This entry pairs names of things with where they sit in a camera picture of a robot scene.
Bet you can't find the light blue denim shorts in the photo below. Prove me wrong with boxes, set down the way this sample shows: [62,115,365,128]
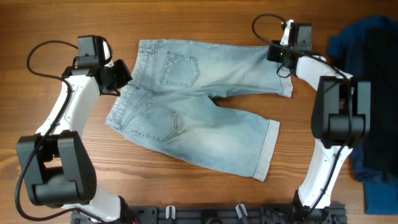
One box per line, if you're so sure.
[106,39,293,181]

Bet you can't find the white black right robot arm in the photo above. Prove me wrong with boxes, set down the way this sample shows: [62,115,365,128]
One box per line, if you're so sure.
[267,40,371,220]

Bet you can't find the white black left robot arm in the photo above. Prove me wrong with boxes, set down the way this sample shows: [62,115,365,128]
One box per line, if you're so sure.
[15,60,137,223]

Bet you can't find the dark blue shirt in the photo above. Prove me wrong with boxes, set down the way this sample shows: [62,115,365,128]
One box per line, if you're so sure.
[327,16,397,215]

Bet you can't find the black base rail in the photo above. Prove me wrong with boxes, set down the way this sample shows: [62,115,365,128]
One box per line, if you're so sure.
[70,203,348,224]

